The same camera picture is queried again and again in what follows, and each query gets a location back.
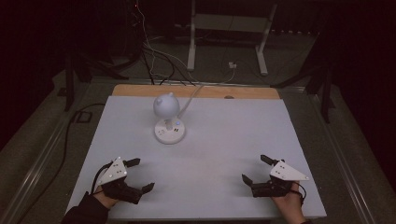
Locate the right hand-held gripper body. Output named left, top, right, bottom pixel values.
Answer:
left=250, top=160, right=310, bottom=199

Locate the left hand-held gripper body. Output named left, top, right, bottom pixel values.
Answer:
left=96, top=156, right=145, bottom=205

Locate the person's left hand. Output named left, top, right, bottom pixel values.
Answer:
left=92, top=185, right=121, bottom=210

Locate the person's right hand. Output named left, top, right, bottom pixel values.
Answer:
left=271, top=181, right=308, bottom=224

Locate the white table cover sheet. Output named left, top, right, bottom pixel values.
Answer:
left=65, top=94, right=328, bottom=222

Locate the white round-head desk lamp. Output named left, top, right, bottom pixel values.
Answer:
left=152, top=91, right=187, bottom=146

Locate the black tripod stand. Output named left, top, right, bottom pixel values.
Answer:
left=270, top=60, right=337, bottom=124

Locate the white metal stand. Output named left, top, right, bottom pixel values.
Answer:
left=186, top=0, right=278, bottom=77

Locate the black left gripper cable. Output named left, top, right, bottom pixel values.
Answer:
left=90, top=161, right=114, bottom=196

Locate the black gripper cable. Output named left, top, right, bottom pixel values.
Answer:
left=291, top=181, right=308, bottom=205
left=90, top=161, right=114, bottom=196

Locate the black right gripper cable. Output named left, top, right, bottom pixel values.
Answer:
left=291, top=181, right=308, bottom=205

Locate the black floor cable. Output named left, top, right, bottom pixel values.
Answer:
left=17, top=103, right=106, bottom=224

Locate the aluminium floor rail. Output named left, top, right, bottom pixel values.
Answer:
left=306, top=90, right=379, bottom=224
left=0, top=81, right=94, bottom=224

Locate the black square floor frame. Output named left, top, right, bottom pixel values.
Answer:
left=75, top=110, right=93, bottom=124

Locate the translucent white lamp cable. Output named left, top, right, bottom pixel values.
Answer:
left=177, top=66, right=237, bottom=119

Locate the black cable bundle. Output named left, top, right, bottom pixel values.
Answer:
left=140, top=42, right=196, bottom=87

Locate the thin white cable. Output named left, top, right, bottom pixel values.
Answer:
left=135, top=0, right=200, bottom=86

